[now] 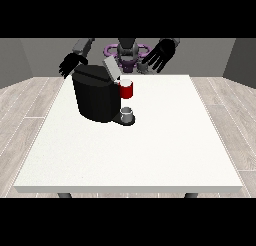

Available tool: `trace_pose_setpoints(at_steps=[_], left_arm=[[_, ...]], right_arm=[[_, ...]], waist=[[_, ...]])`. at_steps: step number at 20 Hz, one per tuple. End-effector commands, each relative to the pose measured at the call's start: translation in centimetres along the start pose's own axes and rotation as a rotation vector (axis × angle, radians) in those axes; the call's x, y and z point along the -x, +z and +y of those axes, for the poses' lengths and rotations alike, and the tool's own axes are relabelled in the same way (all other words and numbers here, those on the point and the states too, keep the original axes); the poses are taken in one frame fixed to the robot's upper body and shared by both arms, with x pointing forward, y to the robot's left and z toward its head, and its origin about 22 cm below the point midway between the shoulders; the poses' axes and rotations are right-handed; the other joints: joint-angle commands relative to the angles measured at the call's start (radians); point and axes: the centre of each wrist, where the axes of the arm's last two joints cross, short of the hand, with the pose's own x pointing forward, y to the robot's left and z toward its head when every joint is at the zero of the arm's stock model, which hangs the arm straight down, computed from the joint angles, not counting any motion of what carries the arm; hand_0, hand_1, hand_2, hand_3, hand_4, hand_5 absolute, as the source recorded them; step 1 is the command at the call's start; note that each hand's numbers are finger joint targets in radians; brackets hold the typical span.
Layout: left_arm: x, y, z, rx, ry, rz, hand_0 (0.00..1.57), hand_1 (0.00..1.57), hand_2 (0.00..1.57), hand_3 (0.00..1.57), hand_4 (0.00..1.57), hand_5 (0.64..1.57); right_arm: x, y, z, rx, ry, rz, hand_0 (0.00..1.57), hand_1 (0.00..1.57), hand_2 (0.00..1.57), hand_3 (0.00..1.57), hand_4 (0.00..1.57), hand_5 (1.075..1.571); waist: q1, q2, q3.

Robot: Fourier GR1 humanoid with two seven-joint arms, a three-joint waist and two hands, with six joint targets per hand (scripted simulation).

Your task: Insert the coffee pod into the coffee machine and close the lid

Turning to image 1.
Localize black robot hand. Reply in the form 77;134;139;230
141;38;177;74
58;52;90;80

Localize black coffee machine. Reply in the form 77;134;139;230
71;64;136;126

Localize pale grey machine lid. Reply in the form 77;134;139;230
102;55;122;82

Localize red pod holder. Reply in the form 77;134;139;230
118;78;135;100

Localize grey robot trunk purple rings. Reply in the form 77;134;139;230
103;38;153;74

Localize small grey cup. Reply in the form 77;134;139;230
119;106;135;124

